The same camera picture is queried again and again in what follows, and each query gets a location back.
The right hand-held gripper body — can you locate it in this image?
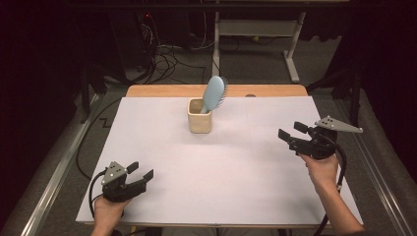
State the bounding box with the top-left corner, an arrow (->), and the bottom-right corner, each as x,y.
288,115 -> 364,160

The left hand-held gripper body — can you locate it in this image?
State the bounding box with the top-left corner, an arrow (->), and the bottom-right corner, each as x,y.
100,160 -> 147,204

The beige square cup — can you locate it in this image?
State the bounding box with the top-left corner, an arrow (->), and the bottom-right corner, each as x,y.
187,97 -> 213,135

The light blue hairbrush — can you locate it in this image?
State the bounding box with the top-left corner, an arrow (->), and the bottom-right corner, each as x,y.
200,75 -> 229,115

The person's left hand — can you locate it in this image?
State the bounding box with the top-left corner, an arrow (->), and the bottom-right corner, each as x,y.
92,196 -> 132,229

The person's right hand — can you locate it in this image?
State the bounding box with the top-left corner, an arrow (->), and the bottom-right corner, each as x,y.
299,152 -> 340,195

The black metal stand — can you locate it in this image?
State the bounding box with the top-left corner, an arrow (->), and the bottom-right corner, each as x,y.
306,65 -> 362,132
80,62 -> 109,124

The white table cover sheet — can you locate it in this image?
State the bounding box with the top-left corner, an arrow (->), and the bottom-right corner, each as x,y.
76,95 -> 364,226

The left hand-held gripper black cable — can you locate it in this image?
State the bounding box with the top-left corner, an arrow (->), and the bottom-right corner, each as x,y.
89,170 -> 107,219

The hand-held gripper black cable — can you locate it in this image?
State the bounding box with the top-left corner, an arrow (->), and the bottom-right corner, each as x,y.
89,170 -> 107,219
313,136 -> 348,236

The right hand-held gripper black cable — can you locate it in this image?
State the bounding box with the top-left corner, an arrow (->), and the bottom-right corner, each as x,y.
313,136 -> 348,236

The black floor cable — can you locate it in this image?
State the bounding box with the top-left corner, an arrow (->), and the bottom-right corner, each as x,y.
76,97 -> 122,181

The aluminium floor rail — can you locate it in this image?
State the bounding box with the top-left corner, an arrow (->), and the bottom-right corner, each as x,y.
19,94 -> 99,236
333,97 -> 417,236

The white metal table frame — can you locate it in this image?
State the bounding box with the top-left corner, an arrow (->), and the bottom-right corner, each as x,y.
210,11 -> 308,84

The tangle of floor cables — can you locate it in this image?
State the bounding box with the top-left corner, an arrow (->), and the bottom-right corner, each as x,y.
137,13 -> 210,85

